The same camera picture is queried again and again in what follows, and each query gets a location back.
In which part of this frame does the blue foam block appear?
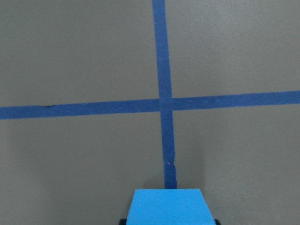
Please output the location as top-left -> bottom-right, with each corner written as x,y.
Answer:
126,189 -> 216,225

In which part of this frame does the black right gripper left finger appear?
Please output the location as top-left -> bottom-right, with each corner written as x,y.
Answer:
118,219 -> 127,225

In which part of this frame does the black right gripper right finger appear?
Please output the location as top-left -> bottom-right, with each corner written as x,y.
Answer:
215,219 -> 221,225

